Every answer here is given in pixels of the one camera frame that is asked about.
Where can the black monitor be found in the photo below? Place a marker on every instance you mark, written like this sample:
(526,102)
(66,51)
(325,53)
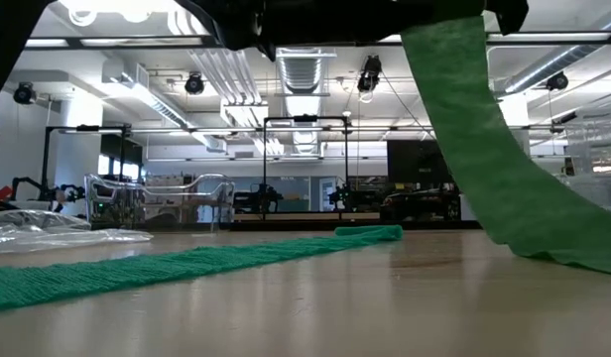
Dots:
(414,163)

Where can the black background robot arm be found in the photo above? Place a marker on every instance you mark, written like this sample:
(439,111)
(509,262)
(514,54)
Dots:
(342,196)
(263,196)

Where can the ribbed ceiling air duct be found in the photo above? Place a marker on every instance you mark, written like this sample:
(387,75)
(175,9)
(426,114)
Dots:
(303,74)

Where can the clear plastic container stack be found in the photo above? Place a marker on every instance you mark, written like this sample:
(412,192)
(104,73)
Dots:
(603,149)

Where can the red black background robot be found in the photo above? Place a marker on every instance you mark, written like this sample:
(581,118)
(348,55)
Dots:
(23,181)

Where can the black background station frame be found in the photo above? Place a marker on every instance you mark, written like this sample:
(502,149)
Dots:
(305,118)
(87,128)

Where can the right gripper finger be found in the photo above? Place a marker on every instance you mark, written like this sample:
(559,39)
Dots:
(509,12)

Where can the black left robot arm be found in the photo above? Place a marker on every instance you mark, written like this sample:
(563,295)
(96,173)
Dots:
(3,49)

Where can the teal green bandage strip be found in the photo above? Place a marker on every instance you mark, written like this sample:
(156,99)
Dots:
(137,270)

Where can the silver ceiling duct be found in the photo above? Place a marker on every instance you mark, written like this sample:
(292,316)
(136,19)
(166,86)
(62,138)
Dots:
(548,64)

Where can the black ceiling-hung camera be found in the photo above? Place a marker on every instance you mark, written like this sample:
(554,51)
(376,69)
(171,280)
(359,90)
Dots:
(370,74)
(24,94)
(194,84)
(557,81)

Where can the clear plastic bag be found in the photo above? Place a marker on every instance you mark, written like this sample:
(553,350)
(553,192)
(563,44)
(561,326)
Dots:
(37,233)

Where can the clear acrylic tray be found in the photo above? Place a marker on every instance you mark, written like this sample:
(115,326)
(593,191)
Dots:
(112,198)

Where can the light green bandage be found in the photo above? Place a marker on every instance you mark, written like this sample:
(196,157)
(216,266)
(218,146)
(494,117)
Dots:
(509,188)

